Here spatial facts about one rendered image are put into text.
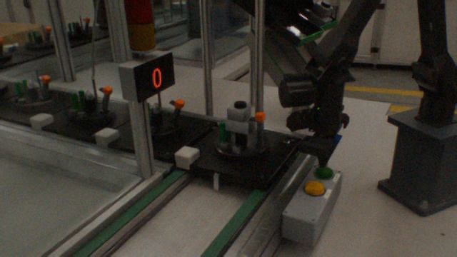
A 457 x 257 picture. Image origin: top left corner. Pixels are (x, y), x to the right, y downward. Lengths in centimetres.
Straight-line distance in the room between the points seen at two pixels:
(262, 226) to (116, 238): 28
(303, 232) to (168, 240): 26
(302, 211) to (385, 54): 426
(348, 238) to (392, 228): 11
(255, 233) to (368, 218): 33
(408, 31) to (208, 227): 430
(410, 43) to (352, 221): 410
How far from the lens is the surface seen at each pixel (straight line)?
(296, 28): 120
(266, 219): 82
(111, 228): 86
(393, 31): 496
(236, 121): 99
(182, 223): 89
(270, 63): 117
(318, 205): 87
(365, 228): 100
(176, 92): 176
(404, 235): 100
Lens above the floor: 146
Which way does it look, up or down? 25 degrees down
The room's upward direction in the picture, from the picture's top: 1 degrees counter-clockwise
